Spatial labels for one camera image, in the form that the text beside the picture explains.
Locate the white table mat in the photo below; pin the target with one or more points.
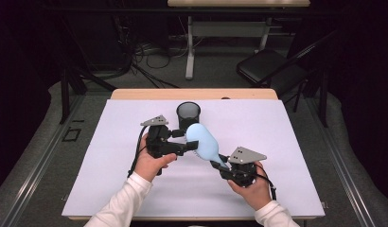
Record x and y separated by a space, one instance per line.
119 176

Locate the white frame desk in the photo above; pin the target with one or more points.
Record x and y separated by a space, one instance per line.
189 63

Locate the wooden table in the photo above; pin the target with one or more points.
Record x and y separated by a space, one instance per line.
182 94

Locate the black metal stand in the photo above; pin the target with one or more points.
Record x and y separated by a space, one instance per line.
323 104
65 101

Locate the person's right hand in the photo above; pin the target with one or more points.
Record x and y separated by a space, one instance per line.
255 195

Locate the black folding chair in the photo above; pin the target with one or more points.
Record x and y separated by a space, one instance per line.
261 64

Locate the light blue hairbrush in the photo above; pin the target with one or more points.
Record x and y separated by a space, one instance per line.
201 140

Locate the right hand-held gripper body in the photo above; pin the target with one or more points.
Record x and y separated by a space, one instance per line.
245 156

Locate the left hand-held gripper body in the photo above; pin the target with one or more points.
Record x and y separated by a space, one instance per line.
159 143

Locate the black mesh cup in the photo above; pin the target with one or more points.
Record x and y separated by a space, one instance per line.
187 117

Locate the person's left hand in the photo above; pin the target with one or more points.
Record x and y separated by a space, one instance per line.
148 167

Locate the metal floor rail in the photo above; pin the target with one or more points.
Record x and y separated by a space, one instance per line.
336 157
40 164

